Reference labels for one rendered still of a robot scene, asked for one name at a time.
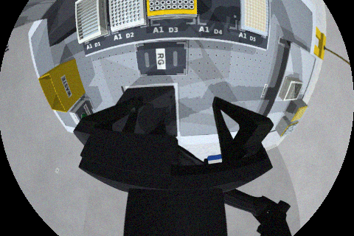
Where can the yellow waste bin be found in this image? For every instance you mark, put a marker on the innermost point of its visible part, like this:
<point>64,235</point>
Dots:
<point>62,87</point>

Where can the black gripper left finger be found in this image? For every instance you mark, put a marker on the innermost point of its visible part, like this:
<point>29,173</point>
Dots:
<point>105,118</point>

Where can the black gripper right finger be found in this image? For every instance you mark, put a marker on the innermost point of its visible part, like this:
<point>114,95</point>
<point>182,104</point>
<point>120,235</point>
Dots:
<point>253,128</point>

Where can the grey multi-trough reservoir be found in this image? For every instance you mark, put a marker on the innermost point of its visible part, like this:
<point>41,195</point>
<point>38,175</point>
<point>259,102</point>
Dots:
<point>91,15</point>

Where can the black rectangular nest labelled rg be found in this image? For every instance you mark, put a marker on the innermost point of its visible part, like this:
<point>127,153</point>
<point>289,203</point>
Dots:
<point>161,58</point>

